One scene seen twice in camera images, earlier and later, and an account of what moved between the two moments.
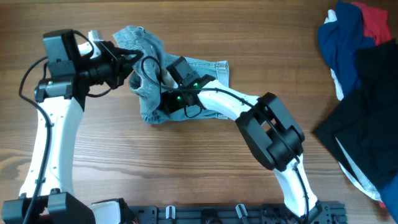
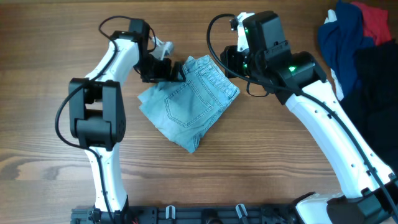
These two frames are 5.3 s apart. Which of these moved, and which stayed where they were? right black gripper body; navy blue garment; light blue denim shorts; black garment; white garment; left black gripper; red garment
Moved: light blue denim shorts; right black gripper body; left black gripper
Stayed: navy blue garment; white garment; black garment; red garment
